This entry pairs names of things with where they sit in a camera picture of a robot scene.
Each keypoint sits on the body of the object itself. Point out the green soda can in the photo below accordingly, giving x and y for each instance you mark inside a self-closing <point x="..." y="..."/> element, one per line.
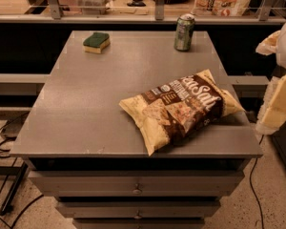
<point x="184" y="32"/>

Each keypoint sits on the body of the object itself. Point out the black metal stand leg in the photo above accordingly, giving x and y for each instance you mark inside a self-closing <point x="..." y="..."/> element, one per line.
<point x="18" y="174"/>

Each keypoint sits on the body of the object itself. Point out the green and yellow sponge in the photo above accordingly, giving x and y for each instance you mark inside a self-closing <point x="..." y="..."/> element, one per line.
<point x="97" y="42"/>

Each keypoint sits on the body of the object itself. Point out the round metal drawer knob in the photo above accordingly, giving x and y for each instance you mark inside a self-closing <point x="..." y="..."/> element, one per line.
<point x="137" y="190"/>

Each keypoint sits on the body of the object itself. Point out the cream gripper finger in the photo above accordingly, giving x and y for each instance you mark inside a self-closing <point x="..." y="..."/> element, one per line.
<point x="268" y="45"/>
<point x="272" y="113"/>

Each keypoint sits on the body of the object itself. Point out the grey drawer cabinet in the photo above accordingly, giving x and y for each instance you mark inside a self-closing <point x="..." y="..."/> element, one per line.
<point x="85" y="151"/>

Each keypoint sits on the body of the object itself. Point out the lower metal drawer knob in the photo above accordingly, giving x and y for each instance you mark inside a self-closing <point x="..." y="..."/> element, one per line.
<point x="138" y="215"/>

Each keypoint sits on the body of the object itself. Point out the metal railing with posts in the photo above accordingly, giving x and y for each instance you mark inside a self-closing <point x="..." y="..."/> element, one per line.
<point x="272" y="12"/>

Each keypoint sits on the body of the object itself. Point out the brown sea salt chip bag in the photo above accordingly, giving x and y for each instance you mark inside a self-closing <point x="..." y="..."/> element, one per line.
<point x="170" y="112"/>

